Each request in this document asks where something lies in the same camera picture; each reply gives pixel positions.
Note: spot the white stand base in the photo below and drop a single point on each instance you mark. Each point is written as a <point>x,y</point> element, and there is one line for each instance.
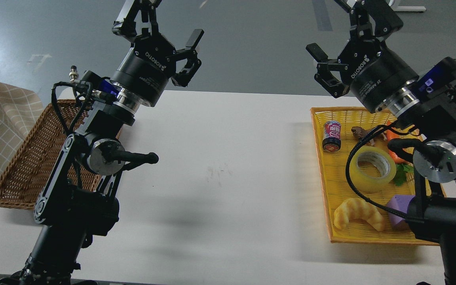
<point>396,6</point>

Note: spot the yellow tape roll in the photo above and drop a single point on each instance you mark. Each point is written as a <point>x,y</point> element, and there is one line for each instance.
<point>371,169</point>

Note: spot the small drink can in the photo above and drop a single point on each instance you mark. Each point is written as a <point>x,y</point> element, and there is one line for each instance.
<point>331,136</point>

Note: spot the brown wicker basket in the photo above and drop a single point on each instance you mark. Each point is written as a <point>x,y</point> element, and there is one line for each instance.
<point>29,169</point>

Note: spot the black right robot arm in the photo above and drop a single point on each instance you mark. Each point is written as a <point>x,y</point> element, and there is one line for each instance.
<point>427,104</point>

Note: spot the yellow plastic basket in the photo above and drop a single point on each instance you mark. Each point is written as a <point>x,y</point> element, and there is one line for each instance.
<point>334,185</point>

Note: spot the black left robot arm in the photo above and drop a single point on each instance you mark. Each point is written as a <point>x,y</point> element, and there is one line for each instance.
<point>79,200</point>

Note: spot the purple foam block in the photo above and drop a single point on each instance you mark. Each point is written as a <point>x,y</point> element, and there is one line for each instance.
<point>400,203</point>

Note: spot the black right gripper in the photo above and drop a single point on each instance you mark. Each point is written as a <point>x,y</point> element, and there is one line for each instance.
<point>368,68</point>

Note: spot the toy carrot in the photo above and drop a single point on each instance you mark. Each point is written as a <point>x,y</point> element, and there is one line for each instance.
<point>402,166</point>

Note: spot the brown toy animal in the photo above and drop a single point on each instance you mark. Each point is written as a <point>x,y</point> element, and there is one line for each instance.
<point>360,133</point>

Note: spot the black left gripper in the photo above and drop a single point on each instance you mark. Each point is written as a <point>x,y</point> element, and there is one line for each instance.
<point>145,70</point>

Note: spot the toy croissant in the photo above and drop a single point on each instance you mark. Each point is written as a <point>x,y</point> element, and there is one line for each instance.
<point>358,209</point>

